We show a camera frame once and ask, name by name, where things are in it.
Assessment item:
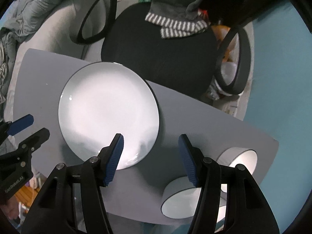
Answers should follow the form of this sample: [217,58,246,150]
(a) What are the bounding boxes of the grey hoodie on chair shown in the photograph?
[145,0,210,39]

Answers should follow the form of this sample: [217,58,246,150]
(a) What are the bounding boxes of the black office chair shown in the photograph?
[69,0,254,97]

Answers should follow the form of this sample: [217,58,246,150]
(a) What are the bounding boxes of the crumpled white plastic bag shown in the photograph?
[221,61,240,86]

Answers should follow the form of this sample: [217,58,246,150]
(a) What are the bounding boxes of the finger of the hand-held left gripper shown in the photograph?
[0,114,35,144]
[17,128,51,167]

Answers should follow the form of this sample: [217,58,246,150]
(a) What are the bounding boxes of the grey duvet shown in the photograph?
[0,0,82,30]

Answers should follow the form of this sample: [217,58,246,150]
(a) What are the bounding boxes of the bed with light sheet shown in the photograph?
[5,0,115,108]

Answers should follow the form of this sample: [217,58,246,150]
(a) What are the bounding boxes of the striped grey cloth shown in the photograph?
[0,41,10,103]

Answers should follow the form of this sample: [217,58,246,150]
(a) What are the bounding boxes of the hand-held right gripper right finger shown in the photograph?
[178,134,281,234]

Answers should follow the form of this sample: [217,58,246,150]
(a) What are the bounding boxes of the white bowl with dark rim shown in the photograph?
[161,177,204,219]
[216,147,258,193]

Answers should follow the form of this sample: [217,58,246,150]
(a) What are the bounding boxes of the orange bag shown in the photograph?
[212,24,232,61]

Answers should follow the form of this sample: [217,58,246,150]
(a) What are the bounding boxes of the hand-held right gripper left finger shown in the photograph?
[29,133,125,234]

